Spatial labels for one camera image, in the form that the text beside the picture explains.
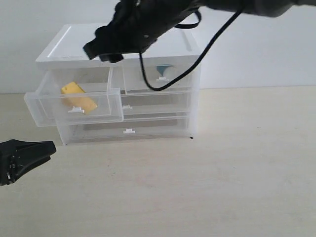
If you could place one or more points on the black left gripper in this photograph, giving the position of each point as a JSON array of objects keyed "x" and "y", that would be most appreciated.
[{"x": 16, "y": 161}]

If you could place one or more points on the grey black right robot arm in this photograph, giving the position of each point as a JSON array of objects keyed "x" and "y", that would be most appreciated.
[{"x": 266, "y": 8}]

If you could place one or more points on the small drawer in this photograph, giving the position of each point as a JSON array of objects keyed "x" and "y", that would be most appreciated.
[
  {"x": 48, "y": 109},
  {"x": 134, "y": 82}
]

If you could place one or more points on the white pill bottle blue label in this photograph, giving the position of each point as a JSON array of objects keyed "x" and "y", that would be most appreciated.
[{"x": 166, "y": 70}]

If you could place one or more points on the yellow cheese wedge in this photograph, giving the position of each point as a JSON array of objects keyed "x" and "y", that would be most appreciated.
[{"x": 86, "y": 103}]

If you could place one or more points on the clear plastic drawer cabinet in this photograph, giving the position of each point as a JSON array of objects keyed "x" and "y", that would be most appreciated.
[{"x": 176, "y": 47}]

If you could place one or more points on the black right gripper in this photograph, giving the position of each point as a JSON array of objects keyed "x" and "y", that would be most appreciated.
[{"x": 135, "y": 25}]

